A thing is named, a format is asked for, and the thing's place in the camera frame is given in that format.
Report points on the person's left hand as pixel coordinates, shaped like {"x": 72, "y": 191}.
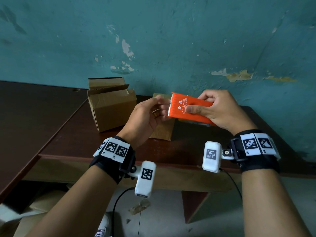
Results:
{"x": 140, "y": 123}

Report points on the person's right hand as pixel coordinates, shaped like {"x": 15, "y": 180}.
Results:
{"x": 227, "y": 113}

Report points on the small brown cardboard box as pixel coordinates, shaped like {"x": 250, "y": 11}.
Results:
{"x": 164, "y": 130}

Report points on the large brown cardboard box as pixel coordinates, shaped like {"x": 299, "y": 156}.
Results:
{"x": 111, "y": 113}

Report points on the yellowish clear tape roll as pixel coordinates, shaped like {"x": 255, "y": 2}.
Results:
{"x": 195, "y": 122}

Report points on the orange tape dispenser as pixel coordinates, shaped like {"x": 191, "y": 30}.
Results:
{"x": 177, "y": 106}

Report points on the person's left forearm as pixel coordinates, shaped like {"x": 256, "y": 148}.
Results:
{"x": 79, "y": 207}

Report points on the person's right forearm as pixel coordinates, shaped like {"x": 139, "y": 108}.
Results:
{"x": 269, "y": 207}

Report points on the dark brown wooden table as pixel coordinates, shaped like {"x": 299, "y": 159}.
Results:
{"x": 192, "y": 150}

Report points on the crumpled clear plastic scrap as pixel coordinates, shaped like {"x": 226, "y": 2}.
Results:
{"x": 139, "y": 207}

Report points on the dark brown wooden desk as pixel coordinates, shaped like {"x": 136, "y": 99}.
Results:
{"x": 32, "y": 120}

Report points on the white left shoe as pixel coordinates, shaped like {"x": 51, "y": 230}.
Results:
{"x": 103, "y": 227}

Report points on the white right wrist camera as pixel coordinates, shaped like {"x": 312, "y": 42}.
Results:
{"x": 211, "y": 165}

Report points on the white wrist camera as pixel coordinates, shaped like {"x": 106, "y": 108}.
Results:
{"x": 145, "y": 187}
{"x": 211, "y": 165}

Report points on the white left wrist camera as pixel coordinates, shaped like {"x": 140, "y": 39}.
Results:
{"x": 145, "y": 187}

